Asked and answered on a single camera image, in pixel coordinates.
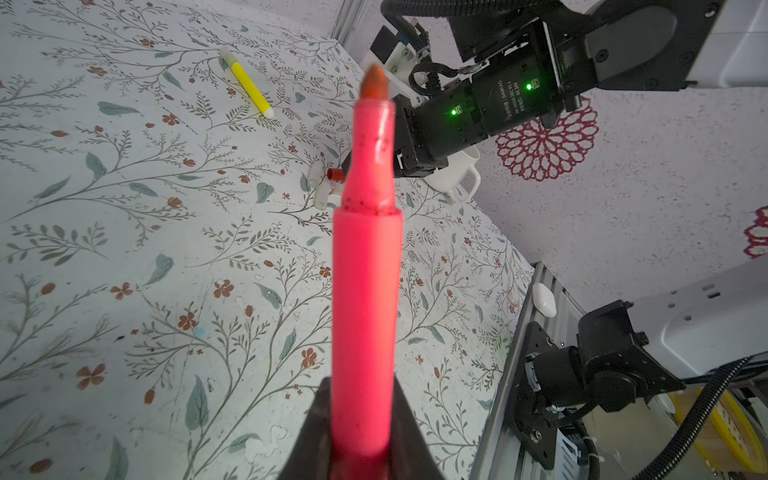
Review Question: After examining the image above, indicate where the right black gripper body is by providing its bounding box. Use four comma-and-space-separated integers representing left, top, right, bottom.
393, 35, 564, 177

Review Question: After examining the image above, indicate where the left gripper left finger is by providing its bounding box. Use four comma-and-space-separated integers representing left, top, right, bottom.
278, 377, 332, 480

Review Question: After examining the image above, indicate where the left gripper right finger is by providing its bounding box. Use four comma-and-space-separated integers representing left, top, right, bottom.
389, 379, 444, 480

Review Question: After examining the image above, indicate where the pink highlighter pen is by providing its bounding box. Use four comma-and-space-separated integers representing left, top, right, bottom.
331, 66, 403, 479

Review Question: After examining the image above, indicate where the yellow highlighter pen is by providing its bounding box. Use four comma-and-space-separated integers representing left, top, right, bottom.
219, 47, 275, 119

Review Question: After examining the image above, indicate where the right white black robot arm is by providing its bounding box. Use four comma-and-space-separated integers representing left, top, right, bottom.
396, 88, 767, 426

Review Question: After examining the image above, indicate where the red pen cap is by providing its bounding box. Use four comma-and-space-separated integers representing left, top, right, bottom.
326, 168, 346, 183

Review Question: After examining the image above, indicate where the clear pen cap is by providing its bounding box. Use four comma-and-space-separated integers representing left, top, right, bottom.
307, 161, 325, 189
314, 180, 333, 211

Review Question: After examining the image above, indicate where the white ceramic mug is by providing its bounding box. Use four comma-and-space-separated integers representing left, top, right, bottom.
424, 146, 482, 204

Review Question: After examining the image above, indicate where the white small puck device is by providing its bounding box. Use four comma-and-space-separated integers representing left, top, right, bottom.
532, 282, 557, 318

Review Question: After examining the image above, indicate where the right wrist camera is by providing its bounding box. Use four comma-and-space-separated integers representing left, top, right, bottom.
360, 26, 427, 107

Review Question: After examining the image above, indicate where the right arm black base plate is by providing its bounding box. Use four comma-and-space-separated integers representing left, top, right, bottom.
504, 322, 578, 471

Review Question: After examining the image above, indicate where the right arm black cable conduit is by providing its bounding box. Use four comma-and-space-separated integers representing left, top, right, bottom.
629, 356, 754, 480

